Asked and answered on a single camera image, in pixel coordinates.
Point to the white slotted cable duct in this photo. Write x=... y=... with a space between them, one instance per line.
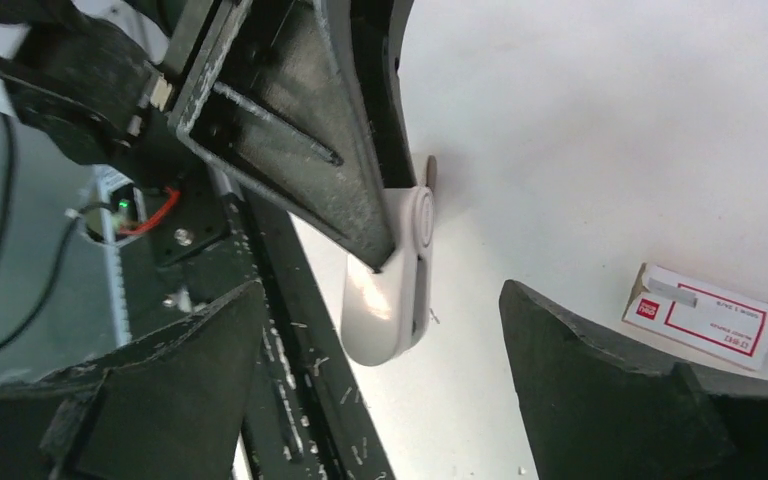
x=107 y=180

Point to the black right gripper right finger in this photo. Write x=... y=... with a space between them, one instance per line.
x=599 y=405

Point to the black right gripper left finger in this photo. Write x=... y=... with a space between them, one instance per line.
x=169 y=405

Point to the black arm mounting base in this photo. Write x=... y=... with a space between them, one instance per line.
x=305 y=417

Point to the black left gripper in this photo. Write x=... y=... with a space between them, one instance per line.
x=98 y=95

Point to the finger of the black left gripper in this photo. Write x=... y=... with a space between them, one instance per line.
x=378 y=28
x=272 y=98

